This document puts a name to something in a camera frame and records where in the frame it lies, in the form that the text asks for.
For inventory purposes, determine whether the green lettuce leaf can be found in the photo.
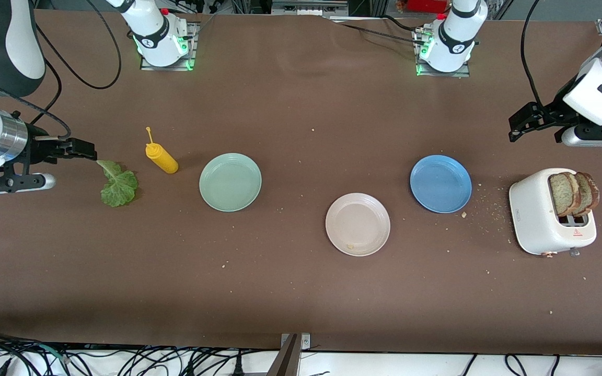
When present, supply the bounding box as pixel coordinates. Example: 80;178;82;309
96;160;138;208

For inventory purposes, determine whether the brown bread slice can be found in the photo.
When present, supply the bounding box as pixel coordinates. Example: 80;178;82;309
575;172;600;216
548;172;583;218

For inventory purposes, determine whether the yellow squeeze bottle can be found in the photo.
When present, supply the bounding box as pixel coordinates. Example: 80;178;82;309
145;126;179;174

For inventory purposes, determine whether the beige plate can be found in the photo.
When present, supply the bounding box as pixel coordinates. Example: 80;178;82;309
325;193;391;257

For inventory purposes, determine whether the blue plate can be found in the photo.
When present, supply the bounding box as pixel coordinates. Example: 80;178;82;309
410;155;472;214

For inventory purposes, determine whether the light green plate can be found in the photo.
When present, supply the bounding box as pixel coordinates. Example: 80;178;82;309
199;152;262;213

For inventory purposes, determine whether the white toaster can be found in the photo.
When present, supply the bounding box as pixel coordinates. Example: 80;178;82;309
508;168;597;257

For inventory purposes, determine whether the red box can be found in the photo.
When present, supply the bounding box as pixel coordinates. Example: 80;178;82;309
407;0;449;14

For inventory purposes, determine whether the grey metal equipment box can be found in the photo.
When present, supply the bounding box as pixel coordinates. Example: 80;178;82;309
271;0;350;16

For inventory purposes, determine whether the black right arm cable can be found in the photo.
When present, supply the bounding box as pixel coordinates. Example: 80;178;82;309
0;0;123;140

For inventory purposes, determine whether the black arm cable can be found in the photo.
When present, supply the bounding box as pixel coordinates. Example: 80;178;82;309
0;0;123;140
519;0;545;110

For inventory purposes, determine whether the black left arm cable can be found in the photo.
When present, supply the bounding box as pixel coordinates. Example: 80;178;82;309
519;0;545;110

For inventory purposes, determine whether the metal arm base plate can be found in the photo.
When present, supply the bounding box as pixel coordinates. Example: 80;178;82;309
139;20;200;72
412;27;472;78

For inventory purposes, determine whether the black base cable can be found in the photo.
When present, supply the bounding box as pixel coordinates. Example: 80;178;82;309
339;21;419;45

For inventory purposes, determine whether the dark grey metal post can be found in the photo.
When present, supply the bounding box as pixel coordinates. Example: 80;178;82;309
266;333;302;376

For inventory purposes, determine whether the silver table edge bracket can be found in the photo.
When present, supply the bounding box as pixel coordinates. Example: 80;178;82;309
280;333;311;351

